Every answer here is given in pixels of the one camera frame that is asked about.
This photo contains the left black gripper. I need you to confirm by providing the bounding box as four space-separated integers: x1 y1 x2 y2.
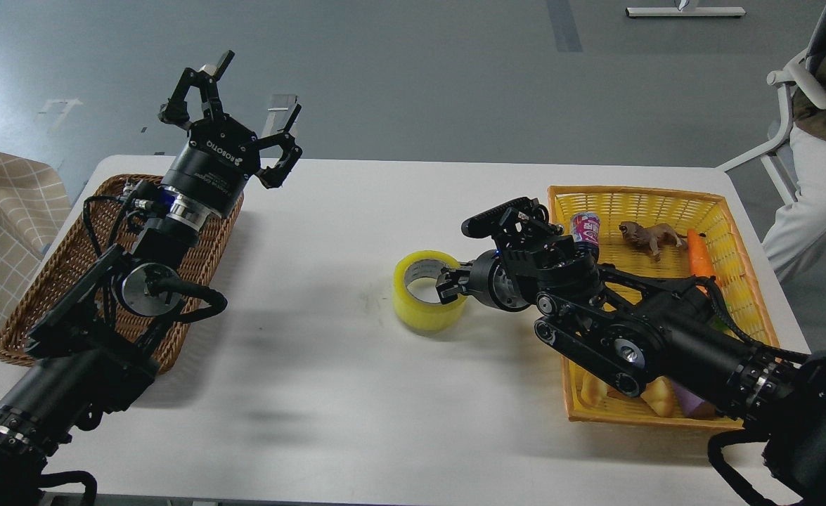
158 49 302 218

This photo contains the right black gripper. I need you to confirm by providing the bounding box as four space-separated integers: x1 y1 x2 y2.
437 249 529 313

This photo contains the yellow tape roll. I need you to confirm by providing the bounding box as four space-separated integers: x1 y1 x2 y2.
392 250 466 332

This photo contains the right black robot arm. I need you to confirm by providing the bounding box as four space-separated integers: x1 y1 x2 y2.
436 197 826 505

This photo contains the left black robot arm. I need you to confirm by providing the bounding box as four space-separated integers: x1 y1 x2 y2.
0 51 302 505

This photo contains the small drink can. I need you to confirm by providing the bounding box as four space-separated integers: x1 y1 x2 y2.
569 212 601 249

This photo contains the brown wicker basket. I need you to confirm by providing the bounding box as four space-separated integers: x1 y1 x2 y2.
0 174 245 375

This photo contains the brown toy lion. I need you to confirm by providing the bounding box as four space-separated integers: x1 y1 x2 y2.
618 221 688 263

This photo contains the toy croissant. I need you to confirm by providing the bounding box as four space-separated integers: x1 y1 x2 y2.
579 372 676 417

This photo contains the yellow plastic basket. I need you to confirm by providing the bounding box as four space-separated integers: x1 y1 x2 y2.
548 186 779 432

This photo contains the toy carrot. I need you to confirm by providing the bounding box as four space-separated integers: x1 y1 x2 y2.
687 228 718 285

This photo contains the purple foam block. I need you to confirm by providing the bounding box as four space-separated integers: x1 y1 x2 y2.
672 382 717 420

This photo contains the white office chair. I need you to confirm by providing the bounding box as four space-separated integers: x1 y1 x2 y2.
719 6 826 205

